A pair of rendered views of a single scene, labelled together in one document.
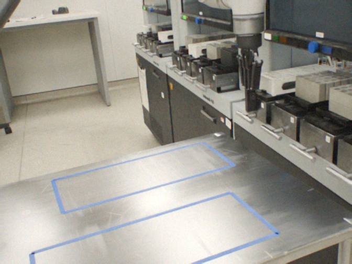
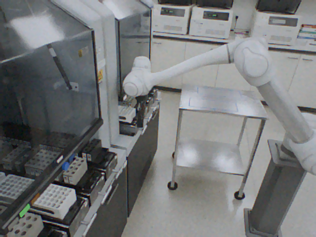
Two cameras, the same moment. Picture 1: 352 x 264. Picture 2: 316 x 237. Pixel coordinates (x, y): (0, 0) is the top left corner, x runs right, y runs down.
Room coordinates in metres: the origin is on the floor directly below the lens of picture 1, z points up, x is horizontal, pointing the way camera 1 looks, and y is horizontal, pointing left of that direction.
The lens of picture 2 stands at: (2.30, 0.45, 1.59)
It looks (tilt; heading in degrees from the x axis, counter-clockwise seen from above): 31 degrees down; 207
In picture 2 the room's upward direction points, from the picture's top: 4 degrees clockwise
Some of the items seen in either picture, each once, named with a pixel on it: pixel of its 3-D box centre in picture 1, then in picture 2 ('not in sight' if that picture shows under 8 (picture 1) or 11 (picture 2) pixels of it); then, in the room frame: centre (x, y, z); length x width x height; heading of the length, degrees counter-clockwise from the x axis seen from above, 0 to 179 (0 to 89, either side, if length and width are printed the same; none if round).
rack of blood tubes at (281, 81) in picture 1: (306, 79); (111, 112); (1.27, -0.43, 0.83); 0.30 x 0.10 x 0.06; 105
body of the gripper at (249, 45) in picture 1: (249, 49); (141, 100); (1.22, -0.24, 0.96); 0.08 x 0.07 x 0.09; 15
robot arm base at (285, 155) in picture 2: not in sight; (293, 148); (0.85, 0.64, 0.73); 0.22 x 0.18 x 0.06; 15
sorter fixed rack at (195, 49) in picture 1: (221, 48); (34, 196); (1.96, -0.25, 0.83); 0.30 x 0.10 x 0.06; 105
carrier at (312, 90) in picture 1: (309, 89); (133, 102); (1.10, -0.38, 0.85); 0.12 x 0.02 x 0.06; 16
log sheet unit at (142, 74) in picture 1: (142, 87); not in sight; (2.91, 0.22, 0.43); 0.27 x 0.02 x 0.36; 15
